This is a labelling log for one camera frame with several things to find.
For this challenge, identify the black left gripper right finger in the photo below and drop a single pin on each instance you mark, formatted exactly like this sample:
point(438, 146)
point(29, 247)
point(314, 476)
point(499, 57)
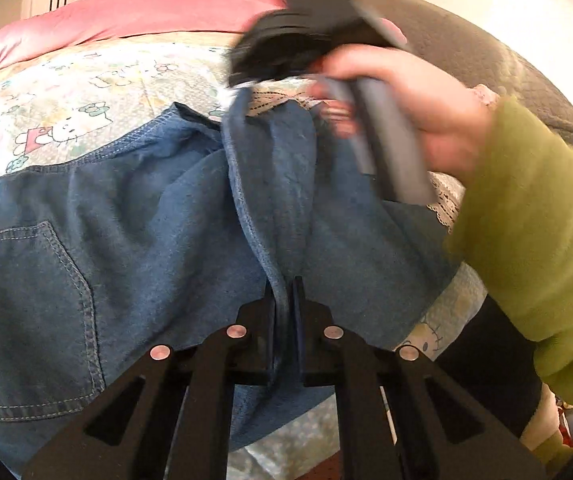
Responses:
point(400, 416)

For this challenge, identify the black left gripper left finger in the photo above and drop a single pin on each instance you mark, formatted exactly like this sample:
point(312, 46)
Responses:
point(169, 415)

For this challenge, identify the green right sleeve forearm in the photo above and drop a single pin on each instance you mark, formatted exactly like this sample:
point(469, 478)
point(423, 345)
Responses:
point(515, 228)

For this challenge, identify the right hand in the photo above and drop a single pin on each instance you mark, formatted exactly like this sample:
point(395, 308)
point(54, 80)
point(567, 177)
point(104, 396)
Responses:
point(452, 120)

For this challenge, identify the grey upholstered headboard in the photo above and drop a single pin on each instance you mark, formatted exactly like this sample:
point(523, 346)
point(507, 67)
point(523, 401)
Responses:
point(476, 57)

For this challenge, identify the pink comforter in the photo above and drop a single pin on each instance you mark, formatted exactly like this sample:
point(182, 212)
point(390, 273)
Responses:
point(278, 38)

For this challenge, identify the Hello Kitty bed sheet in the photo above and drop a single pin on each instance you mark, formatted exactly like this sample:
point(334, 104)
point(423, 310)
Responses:
point(69, 103)

